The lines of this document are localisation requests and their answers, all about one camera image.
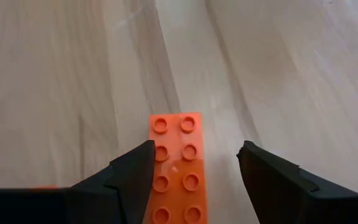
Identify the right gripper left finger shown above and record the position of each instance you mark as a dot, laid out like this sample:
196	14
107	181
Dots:
89	205

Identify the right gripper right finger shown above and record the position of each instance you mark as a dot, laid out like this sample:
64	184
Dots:
291	202

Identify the orange long studded block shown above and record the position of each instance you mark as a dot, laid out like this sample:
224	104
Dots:
45	187

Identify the orange rectangular block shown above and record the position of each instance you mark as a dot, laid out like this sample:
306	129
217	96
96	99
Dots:
176	171

